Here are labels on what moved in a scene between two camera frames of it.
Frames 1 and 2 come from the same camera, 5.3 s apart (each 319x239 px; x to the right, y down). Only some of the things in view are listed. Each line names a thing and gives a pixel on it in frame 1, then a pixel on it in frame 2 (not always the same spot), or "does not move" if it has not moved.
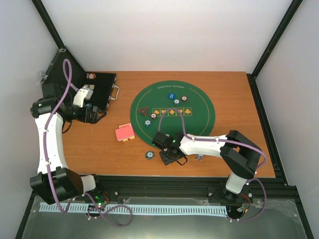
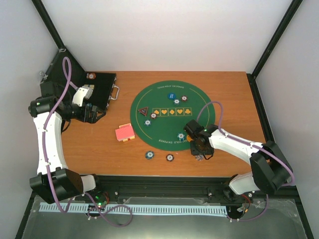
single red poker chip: [153, 115] does not move
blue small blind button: [171, 95] does not move
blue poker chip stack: [149, 155] does not move
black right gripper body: [169, 159] -> [198, 150]
